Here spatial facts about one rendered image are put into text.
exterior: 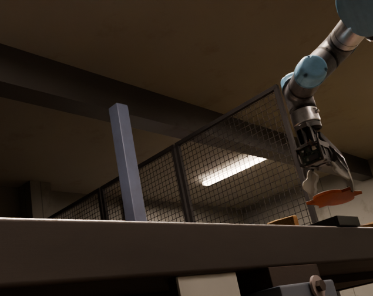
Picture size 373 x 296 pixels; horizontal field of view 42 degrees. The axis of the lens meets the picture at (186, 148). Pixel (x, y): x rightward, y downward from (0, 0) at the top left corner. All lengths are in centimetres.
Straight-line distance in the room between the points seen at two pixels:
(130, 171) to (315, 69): 219
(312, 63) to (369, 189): 770
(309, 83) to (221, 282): 78
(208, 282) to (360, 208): 842
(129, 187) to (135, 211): 17
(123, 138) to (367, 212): 618
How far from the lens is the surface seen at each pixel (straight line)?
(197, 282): 57
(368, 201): 893
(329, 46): 135
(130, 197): 323
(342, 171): 133
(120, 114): 345
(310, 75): 127
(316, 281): 71
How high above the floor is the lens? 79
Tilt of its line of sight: 21 degrees up
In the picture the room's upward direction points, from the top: 12 degrees counter-clockwise
